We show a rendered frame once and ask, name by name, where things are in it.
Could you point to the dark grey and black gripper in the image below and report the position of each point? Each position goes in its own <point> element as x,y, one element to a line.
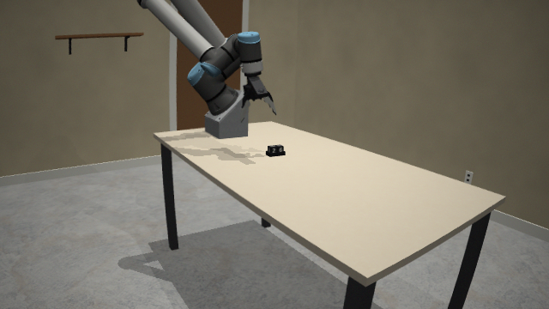
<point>248,94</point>

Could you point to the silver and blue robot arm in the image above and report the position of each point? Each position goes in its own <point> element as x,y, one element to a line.
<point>210,74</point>

